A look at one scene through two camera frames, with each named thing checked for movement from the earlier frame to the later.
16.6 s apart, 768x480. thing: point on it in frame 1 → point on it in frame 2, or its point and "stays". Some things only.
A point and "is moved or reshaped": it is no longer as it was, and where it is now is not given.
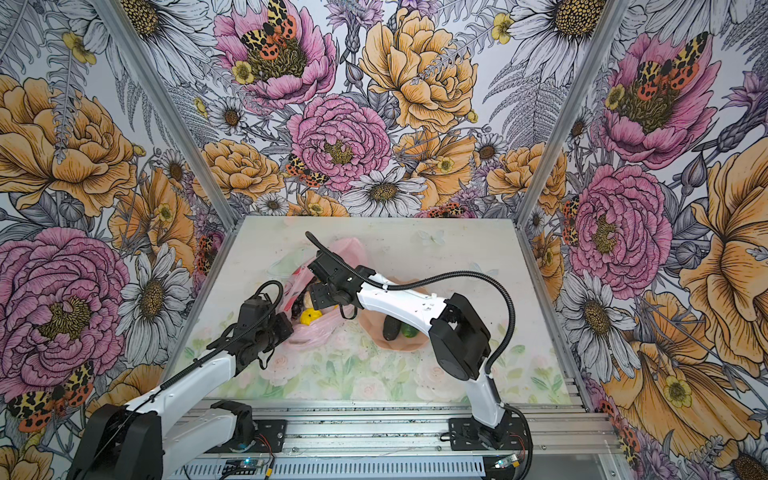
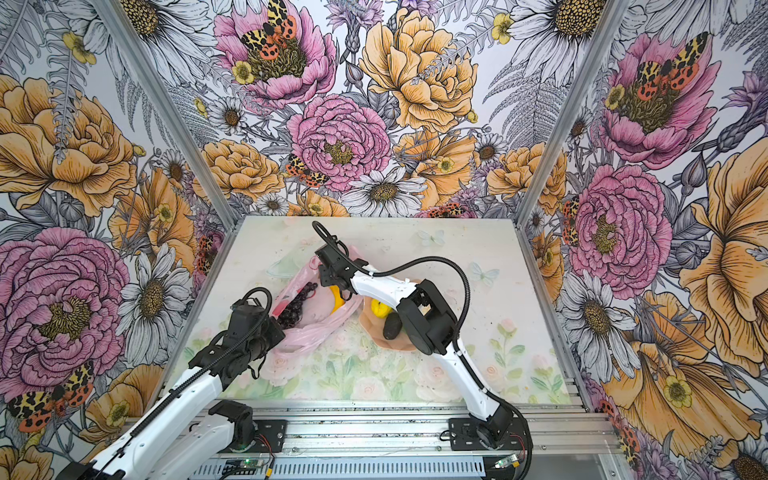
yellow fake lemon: [309, 315] is moved or reshaped
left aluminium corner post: [168, 114] stays
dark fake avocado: [391, 327] stays
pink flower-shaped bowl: [373, 323] stays
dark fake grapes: [298, 306] stays
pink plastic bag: [297, 295] is moved or reshaped
